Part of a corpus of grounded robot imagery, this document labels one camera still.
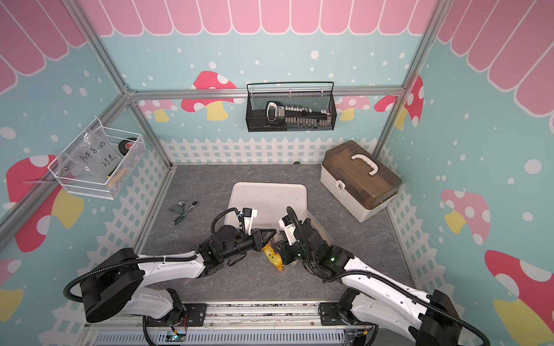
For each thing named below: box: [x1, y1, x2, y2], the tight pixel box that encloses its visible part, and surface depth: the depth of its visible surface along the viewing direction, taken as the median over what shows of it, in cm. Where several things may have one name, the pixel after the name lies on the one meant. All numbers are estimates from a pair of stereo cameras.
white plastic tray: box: [224, 182, 309, 230], surface depth 109 cm
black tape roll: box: [118, 136, 138, 156], surface depth 82 cm
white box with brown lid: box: [320, 139, 403, 223], surface depth 95 cm
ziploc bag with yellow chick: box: [262, 243, 285, 272], surface depth 84 cm
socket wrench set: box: [248, 100, 333, 131], surface depth 90 cm
